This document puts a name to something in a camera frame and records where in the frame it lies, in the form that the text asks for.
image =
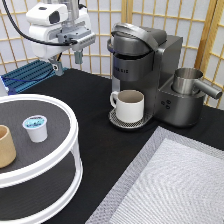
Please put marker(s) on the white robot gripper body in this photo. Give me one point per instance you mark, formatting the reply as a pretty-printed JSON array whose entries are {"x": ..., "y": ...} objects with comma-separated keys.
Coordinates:
[{"x": 61, "y": 26}]

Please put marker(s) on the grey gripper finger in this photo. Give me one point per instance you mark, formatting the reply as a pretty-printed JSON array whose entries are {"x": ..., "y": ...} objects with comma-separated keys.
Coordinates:
[
  {"x": 57, "y": 67},
  {"x": 78, "y": 57}
]

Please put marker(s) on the white coffee pod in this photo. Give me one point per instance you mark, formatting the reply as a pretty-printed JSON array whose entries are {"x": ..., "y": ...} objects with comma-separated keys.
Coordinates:
[{"x": 36, "y": 127}]

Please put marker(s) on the grey pod coffee machine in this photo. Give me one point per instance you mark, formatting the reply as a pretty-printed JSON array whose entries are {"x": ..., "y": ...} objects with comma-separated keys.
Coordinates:
[{"x": 145, "y": 60}]

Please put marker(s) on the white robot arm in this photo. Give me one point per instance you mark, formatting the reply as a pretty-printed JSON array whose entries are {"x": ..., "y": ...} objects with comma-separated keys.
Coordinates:
[{"x": 59, "y": 25}]

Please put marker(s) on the blue ribbed metal block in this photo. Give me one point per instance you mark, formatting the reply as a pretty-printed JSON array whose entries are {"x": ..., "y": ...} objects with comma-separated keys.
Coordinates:
[{"x": 27, "y": 76}]

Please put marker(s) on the white ceramic mug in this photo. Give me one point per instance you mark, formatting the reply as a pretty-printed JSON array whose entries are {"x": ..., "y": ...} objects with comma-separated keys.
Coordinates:
[{"x": 128, "y": 105}]

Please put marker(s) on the tan wooden cup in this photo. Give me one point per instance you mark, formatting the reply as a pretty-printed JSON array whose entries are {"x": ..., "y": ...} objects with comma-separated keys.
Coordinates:
[{"x": 7, "y": 148}]

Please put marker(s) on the steel milk frother jug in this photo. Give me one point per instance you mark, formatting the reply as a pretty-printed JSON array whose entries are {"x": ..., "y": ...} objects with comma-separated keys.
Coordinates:
[{"x": 188, "y": 81}]

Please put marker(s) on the white two-tier round shelf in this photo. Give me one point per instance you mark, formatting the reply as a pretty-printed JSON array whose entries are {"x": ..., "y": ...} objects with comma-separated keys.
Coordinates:
[{"x": 44, "y": 176}]

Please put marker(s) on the wooden shoji screen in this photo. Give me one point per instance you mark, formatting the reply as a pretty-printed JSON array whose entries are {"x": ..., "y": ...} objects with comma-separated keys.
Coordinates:
[{"x": 199, "y": 22}]

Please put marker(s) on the grey woven placemat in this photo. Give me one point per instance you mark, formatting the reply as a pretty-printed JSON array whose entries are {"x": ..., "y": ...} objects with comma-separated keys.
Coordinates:
[{"x": 172, "y": 180}]

